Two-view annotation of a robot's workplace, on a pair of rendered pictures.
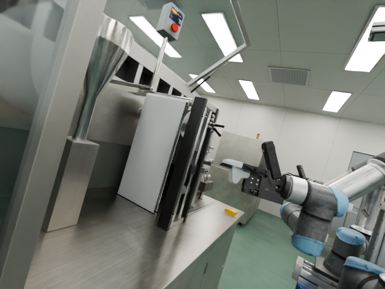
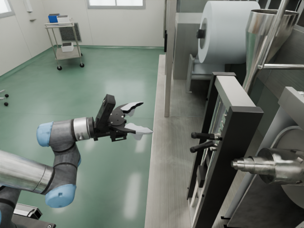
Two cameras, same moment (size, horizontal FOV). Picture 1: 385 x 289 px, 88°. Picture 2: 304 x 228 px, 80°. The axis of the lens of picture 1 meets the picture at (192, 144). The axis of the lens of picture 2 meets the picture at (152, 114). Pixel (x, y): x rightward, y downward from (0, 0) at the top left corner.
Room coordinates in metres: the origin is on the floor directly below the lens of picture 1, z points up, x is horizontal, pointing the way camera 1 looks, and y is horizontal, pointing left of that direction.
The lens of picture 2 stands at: (1.08, -0.29, 1.61)
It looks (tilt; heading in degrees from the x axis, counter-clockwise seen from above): 36 degrees down; 157
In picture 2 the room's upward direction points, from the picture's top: straight up
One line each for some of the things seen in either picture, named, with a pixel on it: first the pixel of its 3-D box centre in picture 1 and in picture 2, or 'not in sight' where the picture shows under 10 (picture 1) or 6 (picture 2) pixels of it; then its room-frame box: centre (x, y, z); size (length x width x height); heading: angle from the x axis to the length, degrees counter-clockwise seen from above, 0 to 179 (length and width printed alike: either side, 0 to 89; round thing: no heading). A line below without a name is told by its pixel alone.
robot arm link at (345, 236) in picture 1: (349, 242); not in sight; (1.07, -0.96, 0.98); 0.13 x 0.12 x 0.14; 120
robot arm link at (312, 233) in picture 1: (307, 229); (67, 157); (0.58, -0.39, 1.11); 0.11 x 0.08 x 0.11; 171
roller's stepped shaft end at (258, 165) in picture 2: not in sight; (248, 164); (0.95, -0.04, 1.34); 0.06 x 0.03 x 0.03; 63
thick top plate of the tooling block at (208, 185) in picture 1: (184, 176); not in sight; (1.45, -0.01, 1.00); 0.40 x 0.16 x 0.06; 63
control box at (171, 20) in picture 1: (171, 22); not in sight; (0.73, 0.20, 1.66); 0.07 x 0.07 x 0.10; 48
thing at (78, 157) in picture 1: (79, 135); (242, 101); (0.62, 0.35, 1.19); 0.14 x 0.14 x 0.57
